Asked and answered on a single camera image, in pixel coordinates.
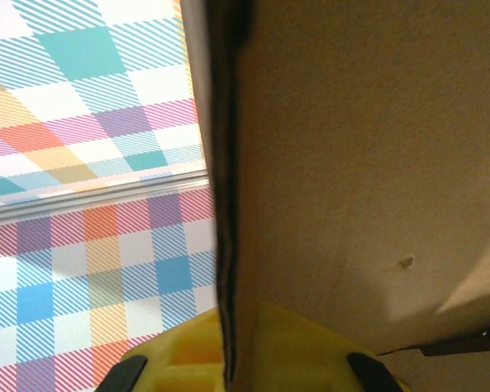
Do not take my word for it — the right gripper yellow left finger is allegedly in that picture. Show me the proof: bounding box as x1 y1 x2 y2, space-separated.
100 308 225 392

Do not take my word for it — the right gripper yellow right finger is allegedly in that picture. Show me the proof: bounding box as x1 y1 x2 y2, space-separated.
234 301 409 392

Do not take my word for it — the brown cardboard paper box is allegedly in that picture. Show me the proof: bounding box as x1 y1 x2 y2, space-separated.
179 0 490 392

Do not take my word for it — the aluminium frame post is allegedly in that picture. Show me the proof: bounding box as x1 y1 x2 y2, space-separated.
0 169 212 225

